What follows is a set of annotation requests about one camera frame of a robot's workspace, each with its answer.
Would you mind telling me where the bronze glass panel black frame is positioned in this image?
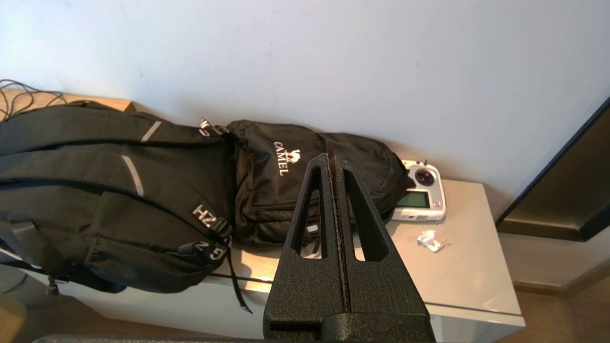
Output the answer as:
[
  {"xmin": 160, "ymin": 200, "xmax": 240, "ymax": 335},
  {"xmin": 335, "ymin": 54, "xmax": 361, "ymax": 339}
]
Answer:
[{"xmin": 495, "ymin": 97, "xmax": 610, "ymax": 242}]

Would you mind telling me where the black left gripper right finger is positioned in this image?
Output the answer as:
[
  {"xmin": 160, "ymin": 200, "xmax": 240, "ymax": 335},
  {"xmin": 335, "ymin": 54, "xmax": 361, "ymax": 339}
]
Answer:
[{"xmin": 333, "ymin": 156, "xmax": 432, "ymax": 315}]

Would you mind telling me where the white radio remote controller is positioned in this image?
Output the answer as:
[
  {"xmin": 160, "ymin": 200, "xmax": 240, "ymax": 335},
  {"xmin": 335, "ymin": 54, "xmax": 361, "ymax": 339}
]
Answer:
[{"xmin": 390, "ymin": 159, "xmax": 447, "ymax": 223}]

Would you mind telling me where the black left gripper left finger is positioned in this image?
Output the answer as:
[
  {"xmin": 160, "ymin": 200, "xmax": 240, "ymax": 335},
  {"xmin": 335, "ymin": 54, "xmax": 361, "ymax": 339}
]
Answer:
[{"xmin": 263, "ymin": 153, "xmax": 352, "ymax": 335}]

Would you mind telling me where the thin black cable bundle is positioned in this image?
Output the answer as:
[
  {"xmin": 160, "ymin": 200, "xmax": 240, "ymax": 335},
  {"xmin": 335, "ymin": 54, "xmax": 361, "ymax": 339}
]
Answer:
[{"xmin": 0, "ymin": 79, "xmax": 68, "ymax": 122}]

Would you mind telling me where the black Camel backpack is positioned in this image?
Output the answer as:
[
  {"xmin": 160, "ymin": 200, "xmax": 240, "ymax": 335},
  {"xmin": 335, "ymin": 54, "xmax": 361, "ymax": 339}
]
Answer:
[{"xmin": 224, "ymin": 119, "xmax": 416, "ymax": 249}]

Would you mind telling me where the large black HZ backpack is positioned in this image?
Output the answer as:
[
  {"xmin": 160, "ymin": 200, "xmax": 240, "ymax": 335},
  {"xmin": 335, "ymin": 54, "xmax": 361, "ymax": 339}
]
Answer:
[{"xmin": 0, "ymin": 101, "xmax": 254, "ymax": 314}]

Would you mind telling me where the light wooden desk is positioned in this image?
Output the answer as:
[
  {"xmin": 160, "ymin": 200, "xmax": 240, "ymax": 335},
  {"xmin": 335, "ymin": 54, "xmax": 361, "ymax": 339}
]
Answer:
[{"xmin": 0, "ymin": 88, "xmax": 137, "ymax": 120}]

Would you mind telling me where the beige side cabinet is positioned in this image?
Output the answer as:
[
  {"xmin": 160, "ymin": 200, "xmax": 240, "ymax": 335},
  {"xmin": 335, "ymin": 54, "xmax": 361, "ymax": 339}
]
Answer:
[{"xmin": 62, "ymin": 178, "xmax": 527, "ymax": 343}]

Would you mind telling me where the crumpled white paper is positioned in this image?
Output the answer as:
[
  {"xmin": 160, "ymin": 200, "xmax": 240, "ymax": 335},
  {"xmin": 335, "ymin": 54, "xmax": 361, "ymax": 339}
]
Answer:
[{"xmin": 417, "ymin": 230, "xmax": 449, "ymax": 252}]

